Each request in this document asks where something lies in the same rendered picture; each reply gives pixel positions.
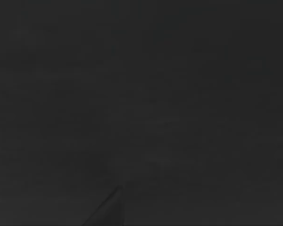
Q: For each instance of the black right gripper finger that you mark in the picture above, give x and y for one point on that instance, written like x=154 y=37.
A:
x=110 y=212

